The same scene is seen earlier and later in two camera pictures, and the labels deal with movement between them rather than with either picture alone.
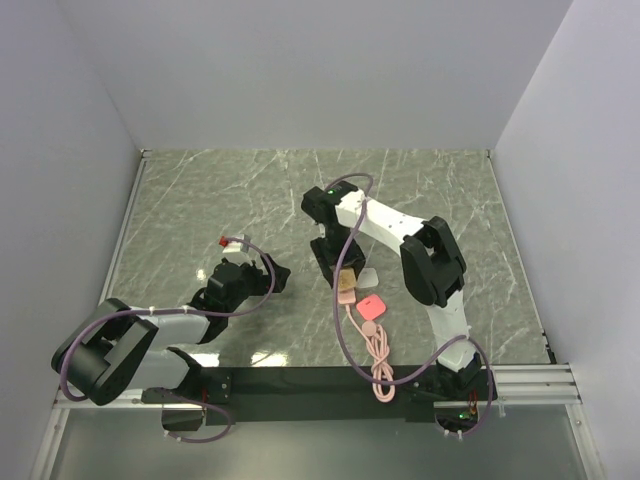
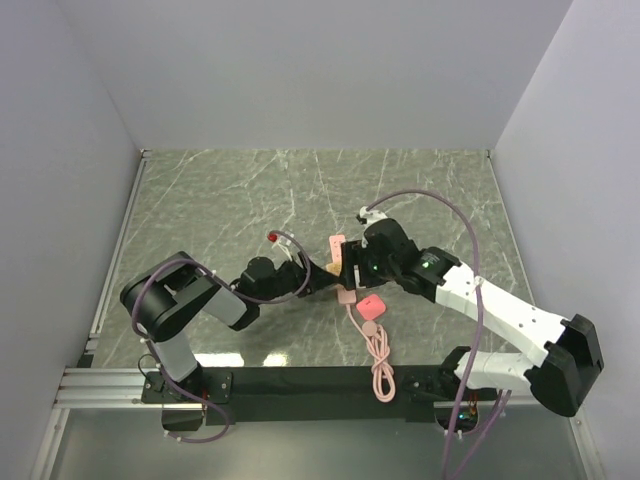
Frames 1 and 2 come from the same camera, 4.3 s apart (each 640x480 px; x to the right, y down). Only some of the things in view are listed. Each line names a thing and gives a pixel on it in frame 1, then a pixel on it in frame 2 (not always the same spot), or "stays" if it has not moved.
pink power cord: (378, 351) stays
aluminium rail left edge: (123, 229) stays
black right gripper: (354, 258) → (354, 253)
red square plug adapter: (371, 307) stays
